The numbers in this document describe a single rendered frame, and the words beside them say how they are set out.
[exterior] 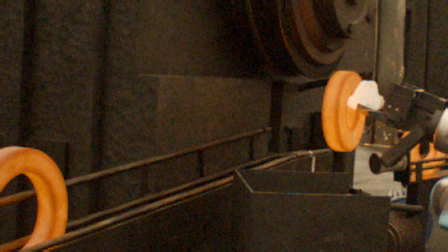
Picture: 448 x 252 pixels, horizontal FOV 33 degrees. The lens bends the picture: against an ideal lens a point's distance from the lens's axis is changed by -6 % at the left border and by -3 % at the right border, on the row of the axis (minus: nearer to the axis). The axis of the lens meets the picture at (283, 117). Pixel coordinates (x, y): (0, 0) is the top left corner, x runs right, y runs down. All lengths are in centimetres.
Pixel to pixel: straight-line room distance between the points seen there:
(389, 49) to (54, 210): 973
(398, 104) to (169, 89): 43
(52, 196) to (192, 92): 50
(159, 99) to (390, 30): 937
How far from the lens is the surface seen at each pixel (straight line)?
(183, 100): 150
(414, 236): 211
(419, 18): 604
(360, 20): 182
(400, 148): 150
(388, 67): 1071
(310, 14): 167
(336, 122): 148
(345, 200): 113
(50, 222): 113
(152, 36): 150
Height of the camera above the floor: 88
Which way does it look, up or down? 3 degrees down
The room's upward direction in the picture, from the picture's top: 3 degrees clockwise
